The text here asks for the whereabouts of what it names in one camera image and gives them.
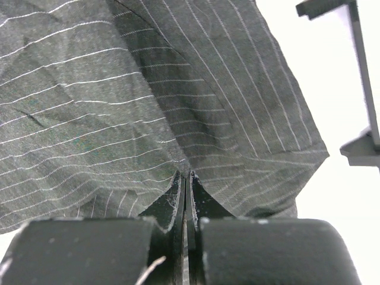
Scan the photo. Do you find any whiteboard with red writing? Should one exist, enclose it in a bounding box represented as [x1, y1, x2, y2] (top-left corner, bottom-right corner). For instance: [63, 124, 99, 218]
[295, 0, 380, 175]

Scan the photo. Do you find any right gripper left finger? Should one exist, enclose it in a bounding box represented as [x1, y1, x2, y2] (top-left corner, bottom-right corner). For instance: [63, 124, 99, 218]
[1, 174, 186, 285]

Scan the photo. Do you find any black pinstriped long sleeve shirt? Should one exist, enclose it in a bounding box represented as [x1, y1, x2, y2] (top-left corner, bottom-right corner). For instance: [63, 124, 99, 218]
[1, 1, 328, 233]

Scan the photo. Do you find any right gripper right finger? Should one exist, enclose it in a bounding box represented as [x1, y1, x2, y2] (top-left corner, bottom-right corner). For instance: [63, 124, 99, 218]
[185, 172, 360, 284]

